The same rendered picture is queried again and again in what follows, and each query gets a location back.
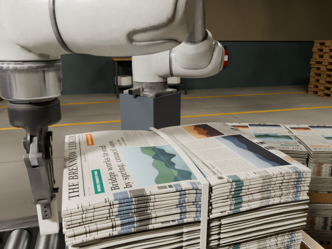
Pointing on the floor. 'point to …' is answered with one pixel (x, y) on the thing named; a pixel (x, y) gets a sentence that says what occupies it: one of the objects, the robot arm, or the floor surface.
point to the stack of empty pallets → (326, 71)
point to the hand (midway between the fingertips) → (48, 214)
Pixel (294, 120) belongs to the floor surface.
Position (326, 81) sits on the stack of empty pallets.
